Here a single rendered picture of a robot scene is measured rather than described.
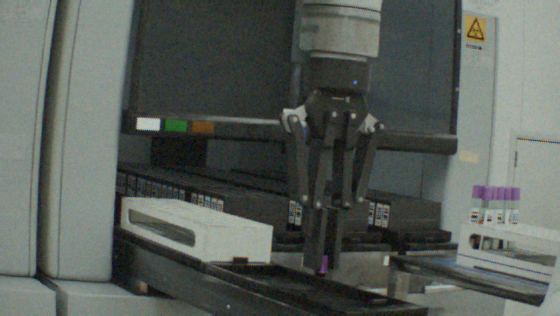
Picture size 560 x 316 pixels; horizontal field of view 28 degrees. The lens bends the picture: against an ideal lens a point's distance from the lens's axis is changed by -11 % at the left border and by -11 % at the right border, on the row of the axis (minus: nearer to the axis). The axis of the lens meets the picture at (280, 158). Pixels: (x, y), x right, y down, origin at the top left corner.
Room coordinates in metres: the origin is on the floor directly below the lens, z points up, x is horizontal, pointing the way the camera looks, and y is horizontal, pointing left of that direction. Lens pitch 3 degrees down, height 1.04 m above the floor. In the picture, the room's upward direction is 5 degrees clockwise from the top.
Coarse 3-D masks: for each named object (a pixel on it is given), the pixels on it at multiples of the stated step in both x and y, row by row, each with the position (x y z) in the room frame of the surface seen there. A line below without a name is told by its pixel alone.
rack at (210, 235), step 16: (128, 208) 1.77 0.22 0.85; (144, 208) 1.72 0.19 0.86; (160, 208) 1.69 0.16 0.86; (176, 208) 1.71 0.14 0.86; (192, 208) 1.74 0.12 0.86; (128, 224) 1.76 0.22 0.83; (144, 224) 1.79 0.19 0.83; (160, 224) 1.81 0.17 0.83; (176, 224) 1.62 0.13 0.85; (192, 224) 1.58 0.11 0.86; (208, 224) 1.55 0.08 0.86; (224, 224) 1.57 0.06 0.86; (240, 224) 1.58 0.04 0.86; (256, 224) 1.61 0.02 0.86; (160, 240) 1.66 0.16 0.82; (176, 240) 1.76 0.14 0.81; (192, 240) 1.78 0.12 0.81; (208, 240) 1.54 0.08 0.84; (224, 240) 1.56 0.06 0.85; (240, 240) 1.57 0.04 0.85; (256, 240) 1.58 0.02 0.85; (208, 256) 1.54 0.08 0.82; (224, 256) 1.56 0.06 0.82; (256, 256) 1.58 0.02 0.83
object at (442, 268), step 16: (400, 256) 1.73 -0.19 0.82; (416, 256) 1.74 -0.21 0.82; (432, 256) 1.75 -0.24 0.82; (448, 256) 1.76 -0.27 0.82; (400, 272) 1.71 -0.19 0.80; (416, 272) 1.67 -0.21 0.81; (432, 272) 1.63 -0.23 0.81; (448, 272) 1.60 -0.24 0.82; (464, 272) 1.58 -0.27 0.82; (480, 272) 1.58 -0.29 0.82; (496, 272) 1.59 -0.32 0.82; (400, 288) 1.72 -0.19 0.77; (464, 288) 1.56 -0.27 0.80; (480, 288) 1.52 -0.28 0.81; (496, 288) 1.49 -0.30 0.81; (512, 288) 1.46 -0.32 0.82; (528, 288) 1.44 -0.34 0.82; (544, 288) 1.44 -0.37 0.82; (528, 304) 1.42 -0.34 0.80
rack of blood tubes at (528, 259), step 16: (464, 224) 1.67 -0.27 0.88; (496, 224) 1.66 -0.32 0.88; (512, 224) 1.67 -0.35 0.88; (464, 240) 1.67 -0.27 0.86; (512, 240) 1.56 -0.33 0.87; (528, 240) 1.53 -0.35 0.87; (544, 240) 1.49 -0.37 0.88; (464, 256) 1.66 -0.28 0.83; (480, 256) 1.63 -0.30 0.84; (496, 256) 1.59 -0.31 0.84; (512, 256) 1.59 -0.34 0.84; (528, 256) 1.60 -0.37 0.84; (544, 256) 1.62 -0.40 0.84; (512, 272) 1.55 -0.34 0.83; (528, 272) 1.52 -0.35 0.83; (544, 272) 1.48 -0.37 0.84
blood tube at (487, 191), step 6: (486, 192) 1.65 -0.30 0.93; (486, 198) 1.65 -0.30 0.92; (486, 204) 1.65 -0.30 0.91; (480, 210) 1.65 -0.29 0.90; (486, 210) 1.65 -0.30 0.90; (480, 216) 1.65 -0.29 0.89; (486, 216) 1.65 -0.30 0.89; (480, 222) 1.65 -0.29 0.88; (486, 222) 1.65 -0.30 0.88; (480, 240) 1.65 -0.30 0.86; (474, 246) 1.65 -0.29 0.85; (480, 246) 1.65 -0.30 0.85
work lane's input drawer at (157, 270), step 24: (120, 240) 1.75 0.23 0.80; (144, 240) 1.69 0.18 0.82; (120, 264) 1.74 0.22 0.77; (144, 264) 1.66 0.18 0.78; (168, 264) 1.59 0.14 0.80; (192, 264) 1.56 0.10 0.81; (216, 264) 1.53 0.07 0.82; (240, 264) 1.55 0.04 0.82; (264, 264) 1.57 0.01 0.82; (168, 288) 1.59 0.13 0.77; (192, 288) 1.53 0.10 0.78; (216, 288) 1.47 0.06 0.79; (240, 288) 1.42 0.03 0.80; (264, 288) 1.39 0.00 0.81; (288, 288) 1.47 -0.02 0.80; (312, 288) 1.48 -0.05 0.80; (336, 288) 1.46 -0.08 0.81; (360, 288) 1.42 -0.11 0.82; (216, 312) 1.47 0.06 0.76; (240, 312) 1.42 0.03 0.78; (264, 312) 1.37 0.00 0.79; (288, 312) 1.32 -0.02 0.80; (312, 312) 1.30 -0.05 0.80; (336, 312) 1.26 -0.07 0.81; (360, 312) 1.25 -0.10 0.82; (384, 312) 1.27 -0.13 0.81; (408, 312) 1.28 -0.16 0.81
